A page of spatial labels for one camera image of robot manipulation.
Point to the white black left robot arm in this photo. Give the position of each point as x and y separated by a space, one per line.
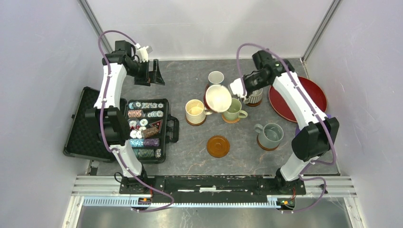
106 118

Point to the woven light brown coaster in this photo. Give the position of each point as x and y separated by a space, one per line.
230 121

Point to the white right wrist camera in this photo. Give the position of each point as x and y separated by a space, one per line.
237 88

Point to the grey ribbed mug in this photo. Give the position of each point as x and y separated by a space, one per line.
254 97

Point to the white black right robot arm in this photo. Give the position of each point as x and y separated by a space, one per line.
317 132

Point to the white red mug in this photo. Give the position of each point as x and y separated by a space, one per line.
217 98

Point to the brown wooden coaster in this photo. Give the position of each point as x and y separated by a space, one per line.
267 144
195 124
254 104
218 146

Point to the red round tray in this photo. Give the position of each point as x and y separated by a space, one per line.
282 109

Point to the blue patterned mug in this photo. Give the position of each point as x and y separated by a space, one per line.
215 78

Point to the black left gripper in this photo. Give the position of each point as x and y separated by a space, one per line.
149 77

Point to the light green mug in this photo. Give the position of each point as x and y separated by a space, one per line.
235 110

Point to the aluminium frame rail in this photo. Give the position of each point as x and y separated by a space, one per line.
105 191

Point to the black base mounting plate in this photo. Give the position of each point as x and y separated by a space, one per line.
214 185

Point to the black poker chip case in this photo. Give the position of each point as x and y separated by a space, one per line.
152 127

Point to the black foam-lined case lid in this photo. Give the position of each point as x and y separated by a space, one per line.
82 141

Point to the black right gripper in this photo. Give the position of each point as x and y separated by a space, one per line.
247 91

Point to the cream mug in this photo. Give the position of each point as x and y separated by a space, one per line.
196 111

